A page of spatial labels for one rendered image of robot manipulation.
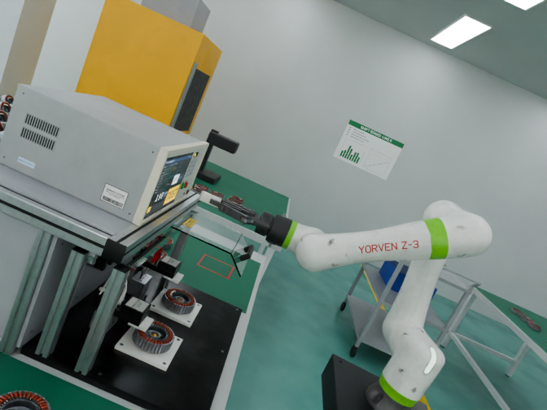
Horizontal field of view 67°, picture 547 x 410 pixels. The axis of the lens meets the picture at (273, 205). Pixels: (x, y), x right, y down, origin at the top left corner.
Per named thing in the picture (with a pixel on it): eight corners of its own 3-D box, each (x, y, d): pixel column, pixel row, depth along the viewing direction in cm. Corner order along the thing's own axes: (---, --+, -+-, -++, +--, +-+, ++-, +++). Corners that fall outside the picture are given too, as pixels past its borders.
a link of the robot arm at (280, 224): (294, 215, 133) (293, 221, 123) (279, 246, 135) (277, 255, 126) (277, 207, 132) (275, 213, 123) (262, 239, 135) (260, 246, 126)
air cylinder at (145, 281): (147, 290, 144) (153, 276, 143) (139, 298, 136) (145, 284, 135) (134, 283, 144) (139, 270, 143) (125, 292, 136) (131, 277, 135)
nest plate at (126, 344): (181, 342, 124) (183, 338, 124) (165, 371, 109) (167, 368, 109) (136, 322, 124) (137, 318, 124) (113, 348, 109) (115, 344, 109)
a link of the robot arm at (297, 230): (318, 263, 135) (332, 233, 134) (321, 272, 123) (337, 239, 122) (279, 246, 135) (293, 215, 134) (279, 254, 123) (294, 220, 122)
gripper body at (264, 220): (264, 240, 126) (236, 227, 125) (266, 233, 134) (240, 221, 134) (273, 218, 124) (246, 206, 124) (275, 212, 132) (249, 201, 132)
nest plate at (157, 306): (200, 307, 148) (202, 304, 148) (190, 328, 133) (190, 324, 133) (163, 290, 148) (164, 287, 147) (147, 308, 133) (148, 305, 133)
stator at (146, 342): (175, 339, 122) (180, 329, 121) (163, 360, 111) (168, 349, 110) (141, 324, 122) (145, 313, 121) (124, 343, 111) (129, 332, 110)
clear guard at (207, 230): (250, 254, 151) (256, 239, 150) (240, 277, 127) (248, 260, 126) (168, 217, 150) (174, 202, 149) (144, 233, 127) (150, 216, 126)
